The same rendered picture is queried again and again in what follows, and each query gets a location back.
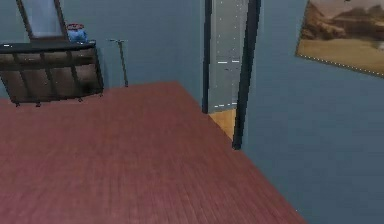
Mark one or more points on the black framed room door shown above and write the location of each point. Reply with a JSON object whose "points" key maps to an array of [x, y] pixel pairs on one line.
{"points": [[230, 66]]}

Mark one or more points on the thin grey floor stand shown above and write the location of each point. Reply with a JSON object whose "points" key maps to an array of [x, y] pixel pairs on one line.
{"points": [[122, 60]]}

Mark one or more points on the blue jar with red lid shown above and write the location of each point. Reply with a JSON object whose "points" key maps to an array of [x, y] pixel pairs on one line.
{"points": [[77, 34]]}

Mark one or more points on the dark brown chest of drawers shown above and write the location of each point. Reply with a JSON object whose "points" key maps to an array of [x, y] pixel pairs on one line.
{"points": [[50, 73]]}

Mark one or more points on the dark framed mirror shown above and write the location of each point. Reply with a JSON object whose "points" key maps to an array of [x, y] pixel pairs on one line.
{"points": [[42, 18]]}

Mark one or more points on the brown landscape wall picture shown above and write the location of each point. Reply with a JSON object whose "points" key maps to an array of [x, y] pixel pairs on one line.
{"points": [[346, 36]]}

